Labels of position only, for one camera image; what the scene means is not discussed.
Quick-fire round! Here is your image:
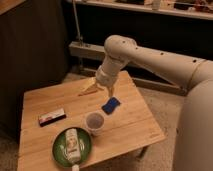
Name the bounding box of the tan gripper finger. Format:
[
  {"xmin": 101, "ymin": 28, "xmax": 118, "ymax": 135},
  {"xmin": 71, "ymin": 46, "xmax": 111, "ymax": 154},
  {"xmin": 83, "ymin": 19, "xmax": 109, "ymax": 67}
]
[
  {"xmin": 107, "ymin": 86, "xmax": 115, "ymax": 98},
  {"xmin": 83, "ymin": 78, "xmax": 98, "ymax": 90}
]

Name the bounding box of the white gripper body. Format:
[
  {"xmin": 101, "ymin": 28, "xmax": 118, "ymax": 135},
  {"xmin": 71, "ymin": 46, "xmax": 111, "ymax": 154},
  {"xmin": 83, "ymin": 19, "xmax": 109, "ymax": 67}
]
[{"xmin": 95, "ymin": 58, "xmax": 120, "ymax": 87}]

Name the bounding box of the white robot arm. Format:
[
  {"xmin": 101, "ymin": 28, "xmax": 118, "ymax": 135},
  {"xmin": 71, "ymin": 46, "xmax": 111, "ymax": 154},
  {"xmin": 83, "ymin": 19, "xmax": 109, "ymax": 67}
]
[{"xmin": 95, "ymin": 35, "xmax": 213, "ymax": 171}]

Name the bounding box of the blue sponge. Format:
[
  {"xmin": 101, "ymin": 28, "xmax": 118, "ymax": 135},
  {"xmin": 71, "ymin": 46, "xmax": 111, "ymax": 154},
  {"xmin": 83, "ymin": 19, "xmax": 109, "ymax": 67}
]
[{"xmin": 101, "ymin": 97, "xmax": 120, "ymax": 115}]

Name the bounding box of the wooden folding table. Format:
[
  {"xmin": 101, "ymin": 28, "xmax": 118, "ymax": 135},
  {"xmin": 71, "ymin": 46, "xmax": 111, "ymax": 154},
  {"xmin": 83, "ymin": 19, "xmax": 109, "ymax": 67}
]
[{"xmin": 18, "ymin": 71, "xmax": 165, "ymax": 171}]

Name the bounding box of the long grey case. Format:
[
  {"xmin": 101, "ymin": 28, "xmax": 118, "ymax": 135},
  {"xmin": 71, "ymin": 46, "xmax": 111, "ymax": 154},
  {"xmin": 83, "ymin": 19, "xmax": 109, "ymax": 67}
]
[{"xmin": 68, "ymin": 41, "xmax": 213, "ymax": 98}]

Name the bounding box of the metal stand pole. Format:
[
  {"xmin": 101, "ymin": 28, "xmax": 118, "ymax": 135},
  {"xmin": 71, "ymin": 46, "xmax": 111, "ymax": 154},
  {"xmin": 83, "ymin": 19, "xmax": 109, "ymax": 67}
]
[{"xmin": 71, "ymin": 0, "xmax": 84, "ymax": 73}]

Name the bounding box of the green plate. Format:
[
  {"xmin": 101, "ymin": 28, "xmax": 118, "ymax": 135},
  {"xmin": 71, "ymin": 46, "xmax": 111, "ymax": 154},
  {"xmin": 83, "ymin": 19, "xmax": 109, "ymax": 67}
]
[{"xmin": 52, "ymin": 127, "xmax": 92, "ymax": 168}]

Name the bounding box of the white dressing bottle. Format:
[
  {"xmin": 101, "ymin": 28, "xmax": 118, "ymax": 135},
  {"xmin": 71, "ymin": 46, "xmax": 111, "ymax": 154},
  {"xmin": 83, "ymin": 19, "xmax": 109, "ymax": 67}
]
[{"xmin": 65, "ymin": 129, "xmax": 81, "ymax": 171}]

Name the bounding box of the background shelf with items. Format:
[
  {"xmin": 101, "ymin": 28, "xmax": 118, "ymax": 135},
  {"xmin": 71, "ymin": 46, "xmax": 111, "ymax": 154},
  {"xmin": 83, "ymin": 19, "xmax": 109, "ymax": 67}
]
[{"xmin": 65, "ymin": 0, "xmax": 213, "ymax": 21}]

